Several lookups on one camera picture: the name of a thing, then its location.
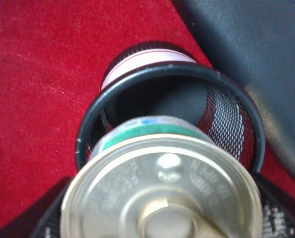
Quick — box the red velvet tablecloth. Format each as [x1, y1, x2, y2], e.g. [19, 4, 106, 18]
[0, 0, 295, 236]

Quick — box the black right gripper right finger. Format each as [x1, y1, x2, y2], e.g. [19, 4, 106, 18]
[251, 173, 295, 238]

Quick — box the black mesh pen holder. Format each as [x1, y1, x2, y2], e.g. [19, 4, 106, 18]
[75, 41, 265, 173]

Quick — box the black leather glasses case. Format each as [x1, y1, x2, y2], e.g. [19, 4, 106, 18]
[173, 0, 295, 179]

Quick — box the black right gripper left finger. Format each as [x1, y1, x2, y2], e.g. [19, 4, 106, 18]
[0, 177, 71, 238]

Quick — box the small tin can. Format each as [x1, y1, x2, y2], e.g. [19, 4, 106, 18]
[60, 116, 263, 238]

